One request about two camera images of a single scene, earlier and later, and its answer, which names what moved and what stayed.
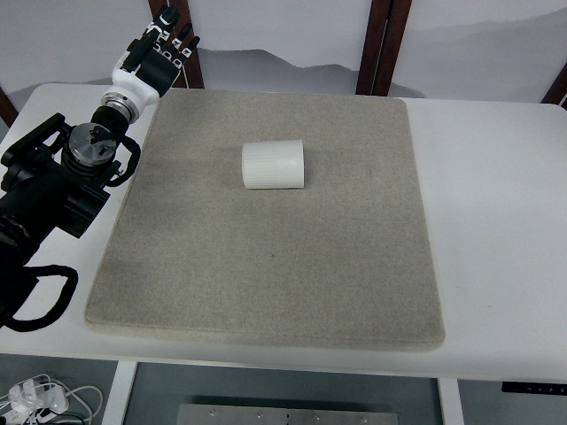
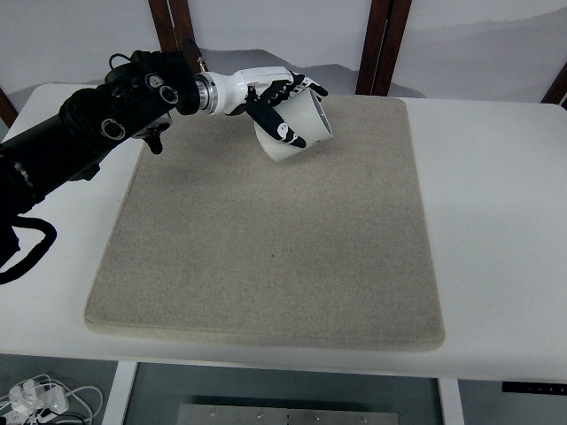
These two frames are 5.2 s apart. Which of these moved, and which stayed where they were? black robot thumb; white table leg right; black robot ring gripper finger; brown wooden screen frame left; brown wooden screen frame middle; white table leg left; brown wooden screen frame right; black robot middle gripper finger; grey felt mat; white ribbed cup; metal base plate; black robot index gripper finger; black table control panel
Moved: black robot thumb; white ribbed cup; black robot index gripper finger; black robot ring gripper finger; black robot middle gripper finger
Stayed: white table leg right; black table control panel; white table leg left; brown wooden screen frame middle; grey felt mat; metal base plate; brown wooden screen frame right; brown wooden screen frame left
